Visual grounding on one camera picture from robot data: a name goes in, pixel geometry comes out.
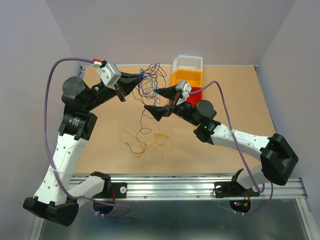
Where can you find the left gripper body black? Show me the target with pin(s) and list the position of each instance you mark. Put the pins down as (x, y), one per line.
(99, 96)

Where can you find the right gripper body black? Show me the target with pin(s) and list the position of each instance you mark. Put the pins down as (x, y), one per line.
(184, 111)

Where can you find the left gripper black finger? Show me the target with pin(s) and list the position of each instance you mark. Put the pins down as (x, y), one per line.
(122, 90)
(128, 81)

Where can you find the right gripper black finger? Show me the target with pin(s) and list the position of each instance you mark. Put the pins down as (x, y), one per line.
(158, 112)
(168, 92)

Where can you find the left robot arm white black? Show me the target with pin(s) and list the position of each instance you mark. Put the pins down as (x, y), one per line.
(52, 201)

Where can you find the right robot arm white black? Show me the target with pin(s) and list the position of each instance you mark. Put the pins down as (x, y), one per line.
(276, 156)

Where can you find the red plastic bin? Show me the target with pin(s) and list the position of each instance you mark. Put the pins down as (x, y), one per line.
(195, 96)

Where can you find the yellow plastic bin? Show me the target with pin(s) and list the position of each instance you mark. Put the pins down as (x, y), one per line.
(193, 77)

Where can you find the white plastic bin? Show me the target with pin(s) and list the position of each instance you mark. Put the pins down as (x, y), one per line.
(186, 62)

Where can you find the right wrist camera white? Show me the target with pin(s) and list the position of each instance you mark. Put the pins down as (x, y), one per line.
(183, 89)

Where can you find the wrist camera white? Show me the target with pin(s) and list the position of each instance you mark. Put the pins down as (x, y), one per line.
(183, 89)
(109, 75)

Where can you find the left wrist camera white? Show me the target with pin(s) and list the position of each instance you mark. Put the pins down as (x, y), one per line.
(109, 75)

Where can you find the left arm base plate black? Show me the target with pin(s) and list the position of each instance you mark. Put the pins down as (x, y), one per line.
(117, 190)

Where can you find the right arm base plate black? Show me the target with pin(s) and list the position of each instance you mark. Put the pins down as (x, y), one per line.
(222, 190)

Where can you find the aluminium frame rail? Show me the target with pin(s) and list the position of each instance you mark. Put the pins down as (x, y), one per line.
(190, 187)

